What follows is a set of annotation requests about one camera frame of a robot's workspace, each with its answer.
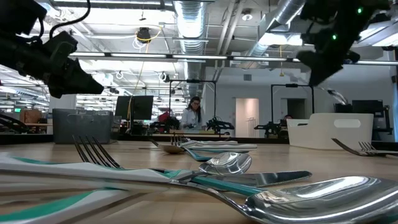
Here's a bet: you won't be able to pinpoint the dark grey plastic bin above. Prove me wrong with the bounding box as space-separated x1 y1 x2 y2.
52 108 114 145

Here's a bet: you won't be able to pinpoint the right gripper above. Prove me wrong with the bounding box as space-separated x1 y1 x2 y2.
297 21 368 86

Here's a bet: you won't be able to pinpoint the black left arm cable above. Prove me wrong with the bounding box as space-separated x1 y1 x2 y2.
49 0 92 40

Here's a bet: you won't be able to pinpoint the yellow hanging cable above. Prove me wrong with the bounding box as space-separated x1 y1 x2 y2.
126 26 163 123

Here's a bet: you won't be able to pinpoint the silver ventilation duct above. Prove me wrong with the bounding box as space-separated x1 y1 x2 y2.
173 0 208 97
248 0 307 62

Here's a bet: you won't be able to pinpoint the white plastic bin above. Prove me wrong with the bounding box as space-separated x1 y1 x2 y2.
285 113 374 151

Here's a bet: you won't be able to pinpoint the black monitors on stand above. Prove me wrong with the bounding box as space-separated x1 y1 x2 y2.
334 99 392 141

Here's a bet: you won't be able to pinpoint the brown cardboard box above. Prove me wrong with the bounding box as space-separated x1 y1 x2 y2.
19 108 43 124

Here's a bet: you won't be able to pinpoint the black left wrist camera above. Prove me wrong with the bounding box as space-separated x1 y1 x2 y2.
43 30 79 63

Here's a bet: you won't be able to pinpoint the black monitor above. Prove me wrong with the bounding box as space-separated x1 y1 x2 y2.
114 95 155 121

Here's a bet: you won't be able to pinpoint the long ceiling light strip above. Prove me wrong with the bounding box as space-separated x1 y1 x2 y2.
68 51 398 66

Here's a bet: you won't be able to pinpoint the teal-handle fork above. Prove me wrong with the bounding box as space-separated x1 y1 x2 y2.
357 141 398 156
170 133 213 162
331 138 398 157
73 135 265 197

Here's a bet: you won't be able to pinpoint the black station frame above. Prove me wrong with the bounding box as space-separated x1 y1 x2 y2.
169 79 218 133
270 83 315 138

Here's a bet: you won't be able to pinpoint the black ceiling cable reel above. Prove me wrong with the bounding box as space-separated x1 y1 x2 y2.
136 27 152 44

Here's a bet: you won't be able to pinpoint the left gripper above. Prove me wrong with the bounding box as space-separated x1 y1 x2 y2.
18 42 105 99

